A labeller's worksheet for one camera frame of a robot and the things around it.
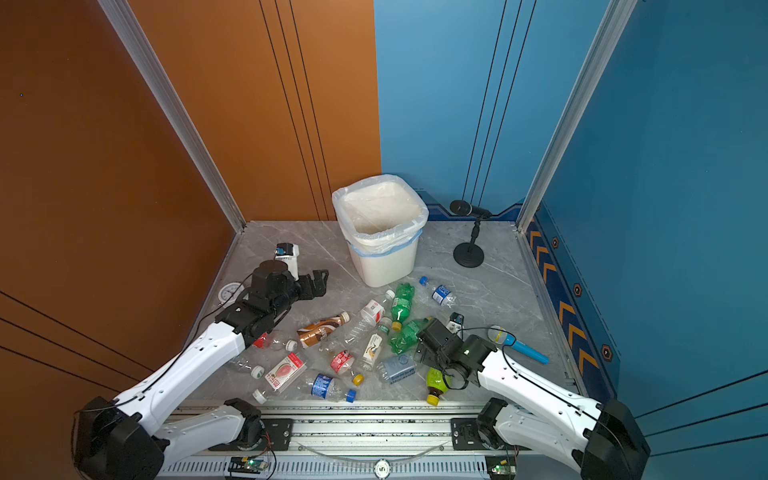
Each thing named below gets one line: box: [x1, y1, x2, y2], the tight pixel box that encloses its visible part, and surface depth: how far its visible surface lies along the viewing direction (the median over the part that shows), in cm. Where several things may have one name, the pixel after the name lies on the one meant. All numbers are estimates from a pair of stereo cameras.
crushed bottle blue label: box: [310, 374, 357, 403], surface depth 79 cm
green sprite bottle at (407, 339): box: [389, 317, 433, 355], surface depth 89 cm
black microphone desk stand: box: [450, 200, 492, 268], surface depth 111 cm
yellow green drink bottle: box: [426, 367, 452, 407], surface depth 77 cm
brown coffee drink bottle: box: [296, 311, 351, 348], surface depth 88 cm
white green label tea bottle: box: [361, 317, 392, 372], surface depth 84 cm
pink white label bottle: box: [264, 352, 308, 394], surface depth 81 cm
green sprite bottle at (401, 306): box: [391, 282, 415, 332], surface depth 93 cm
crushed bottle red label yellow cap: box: [330, 349, 365, 386], surface depth 81 cm
